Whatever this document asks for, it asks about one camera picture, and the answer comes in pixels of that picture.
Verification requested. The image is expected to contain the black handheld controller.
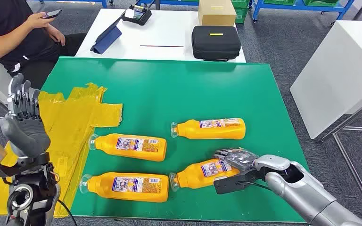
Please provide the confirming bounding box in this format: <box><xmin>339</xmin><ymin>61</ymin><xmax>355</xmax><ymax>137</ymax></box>
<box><xmin>121</xmin><ymin>3</ymin><xmax>153</xmax><ymax>26</ymax></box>

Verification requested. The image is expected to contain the green plastic crate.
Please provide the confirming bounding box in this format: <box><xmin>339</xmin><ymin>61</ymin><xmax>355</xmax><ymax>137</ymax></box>
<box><xmin>230</xmin><ymin>0</ymin><xmax>250</xmax><ymax>24</ymax></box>
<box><xmin>303</xmin><ymin>0</ymin><xmax>340</xmax><ymax>8</ymax></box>
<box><xmin>263</xmin><ymin>0</ymin><xmax>297</xmax><ymax>6</ymax></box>

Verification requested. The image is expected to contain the person's right hand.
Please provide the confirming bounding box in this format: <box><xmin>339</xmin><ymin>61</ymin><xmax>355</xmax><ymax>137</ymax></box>
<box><xmin>26</xmin><ymin>12</ymin><xmax>55</xmax><ymax>30</ymax></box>

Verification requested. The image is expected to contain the green table mat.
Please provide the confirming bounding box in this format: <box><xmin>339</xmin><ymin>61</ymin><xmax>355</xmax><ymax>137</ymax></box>
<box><xmin>40</xmin><ymin>56</ymin><xmax>310</xmax><ymax>224</ymax></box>

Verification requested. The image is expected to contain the blue tablet folio case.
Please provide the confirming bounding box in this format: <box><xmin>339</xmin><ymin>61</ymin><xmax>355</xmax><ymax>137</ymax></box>
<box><xmin>90</xmin><ymin>16</ymin><xmax>124</xmax><ymax>55</ymax></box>

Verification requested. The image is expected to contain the orange plastic bottle clear cap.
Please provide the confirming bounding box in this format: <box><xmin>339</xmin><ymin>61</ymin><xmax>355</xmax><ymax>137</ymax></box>
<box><xmin>169</xmin><ymin>158</ymin><xmax>241</xmax><ymax>193</ymax></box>
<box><xmin>79</xmin><ymin>172</ymin><xmax>170</xmax><ymax>203</ymax></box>
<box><xmin>88</xmin><ymin>133</ymin><xmax>167</xmax><ymax>162</ymax></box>
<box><xmin>171</xmin><ymin>118</ymin><xmax>247</xmax><ymax>140</ymax></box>

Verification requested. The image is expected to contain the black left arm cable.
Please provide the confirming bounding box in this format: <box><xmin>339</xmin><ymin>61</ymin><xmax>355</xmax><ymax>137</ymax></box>
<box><xmin>58</xmin><ymin>199</ymin><xmax>79</xmax><ymax>226</ymax></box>

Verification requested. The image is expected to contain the yellow taped plastic sheet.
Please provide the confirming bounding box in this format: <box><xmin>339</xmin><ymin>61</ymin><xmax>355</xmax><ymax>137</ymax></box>
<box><xmin>0</xmin><ymin>82</ymin><xmax>123</xmax><ymax>218</ymax></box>

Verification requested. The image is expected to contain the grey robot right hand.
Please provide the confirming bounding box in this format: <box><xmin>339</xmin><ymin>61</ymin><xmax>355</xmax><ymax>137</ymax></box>
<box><xmin>214</xmin><ymin>148</ymin><xmax>260</xmax><ymax>172</ymax></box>

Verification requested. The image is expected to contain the person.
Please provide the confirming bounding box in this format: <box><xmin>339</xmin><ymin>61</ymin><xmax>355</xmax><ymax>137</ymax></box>
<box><xmin>0</xmin><ymin>0</ymin><xmax>88</xmax><ymax>89</ymax></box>

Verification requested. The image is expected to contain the black phone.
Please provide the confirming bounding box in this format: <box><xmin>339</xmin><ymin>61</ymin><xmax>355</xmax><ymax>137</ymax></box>
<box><xmin>42</xmin><ymin>8</ymin><xmax>63</xmax><ymax>19</ymax></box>

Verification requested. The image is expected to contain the white desk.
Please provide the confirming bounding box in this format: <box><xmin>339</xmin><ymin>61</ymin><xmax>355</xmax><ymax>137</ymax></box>
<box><xmin>74</xmin><ymin>8</ymin><xmax>247</xmax><ymax>64</ymax></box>

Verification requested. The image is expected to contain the brown cardboard box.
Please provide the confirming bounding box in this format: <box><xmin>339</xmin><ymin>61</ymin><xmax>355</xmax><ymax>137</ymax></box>
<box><xmin>198</xmin><ymin>0</ymin><xmax>237</xmax><ymax>27</ymax></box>

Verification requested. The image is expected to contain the person's left hand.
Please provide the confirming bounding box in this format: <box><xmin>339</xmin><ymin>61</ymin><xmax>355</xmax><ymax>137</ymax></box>
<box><xmin>45</xmin><ymin>24</ymin><xmax>66</xmax><ymax>48</ymax></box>

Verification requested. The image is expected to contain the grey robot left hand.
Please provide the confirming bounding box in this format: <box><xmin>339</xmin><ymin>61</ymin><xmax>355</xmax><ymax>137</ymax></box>
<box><xmin>0</xmin><ymin>73</ymin><xmax>51</xmax><ymax>160</ymax></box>

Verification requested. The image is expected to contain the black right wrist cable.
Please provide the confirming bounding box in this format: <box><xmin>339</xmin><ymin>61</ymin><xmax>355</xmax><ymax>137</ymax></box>
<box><xmin>235</xmin><ymin>180</ymin><xmax>274</xmax><ymax>192</ymax></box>

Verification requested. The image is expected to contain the black zipped carry case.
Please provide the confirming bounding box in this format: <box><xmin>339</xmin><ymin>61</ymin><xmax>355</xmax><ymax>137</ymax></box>
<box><xmin>191</xmin><ymin>25</ymin><xmax>241</xmax><ymax>62</ymax></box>

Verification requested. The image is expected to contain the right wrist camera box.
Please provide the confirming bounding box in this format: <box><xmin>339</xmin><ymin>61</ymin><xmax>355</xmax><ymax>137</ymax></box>
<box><xmin>213</xmin><ymin>172</ymin><xmax>266</xmax><ymax>195</ymax></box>

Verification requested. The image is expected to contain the blue metal rack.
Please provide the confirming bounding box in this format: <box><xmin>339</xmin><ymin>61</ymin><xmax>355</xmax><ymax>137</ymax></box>
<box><xmin>28</xmin><ymin>0</ymin><xmax>115</xmax><ymax>8</ymax></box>
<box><xmin>135</xmin><ymin>0</ymin><xmax>200</xmax><ymax>7</ymax></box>
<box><xmin>251</xmin><ymin>0</ymin><xmax>355</xmax><ymax>24</ymax></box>

